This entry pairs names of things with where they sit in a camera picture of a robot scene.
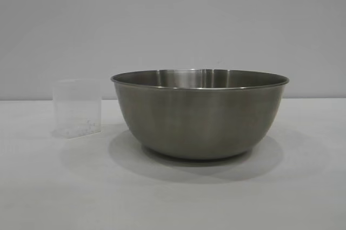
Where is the stainless steel mixing bowl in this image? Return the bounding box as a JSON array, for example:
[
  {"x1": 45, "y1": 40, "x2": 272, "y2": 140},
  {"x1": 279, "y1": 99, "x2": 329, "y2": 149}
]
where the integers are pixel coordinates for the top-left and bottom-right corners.
[{"x1": 110, "y1": 69, "x2": 290, "y2": 160}]

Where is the translucent plastic measuring cup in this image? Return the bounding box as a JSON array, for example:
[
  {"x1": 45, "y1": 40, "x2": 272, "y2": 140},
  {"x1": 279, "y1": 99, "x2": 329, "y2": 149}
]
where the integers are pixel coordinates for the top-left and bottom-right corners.
[{"x1": 51, "y1": 78, "x2": 102, "y2": 139}]

